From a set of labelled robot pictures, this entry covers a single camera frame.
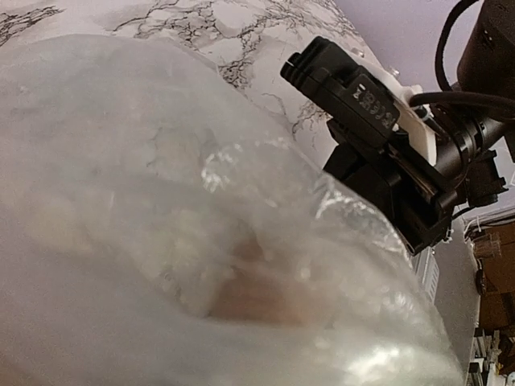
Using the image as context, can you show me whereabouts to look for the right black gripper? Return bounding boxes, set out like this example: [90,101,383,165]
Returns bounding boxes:
[323,142,507,254]

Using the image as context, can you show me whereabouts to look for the fake brown potato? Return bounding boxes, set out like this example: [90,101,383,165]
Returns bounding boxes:
[208,237,313,326]

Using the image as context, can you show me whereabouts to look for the clear polka dot zip bag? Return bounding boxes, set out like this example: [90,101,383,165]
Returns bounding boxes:
[1,35,464,385]

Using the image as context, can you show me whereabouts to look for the cardboard boxes in background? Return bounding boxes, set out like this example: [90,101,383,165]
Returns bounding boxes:
[462,216,515,379]

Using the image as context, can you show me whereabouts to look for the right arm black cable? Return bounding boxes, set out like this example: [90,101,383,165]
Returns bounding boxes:
[410,0,515,117]

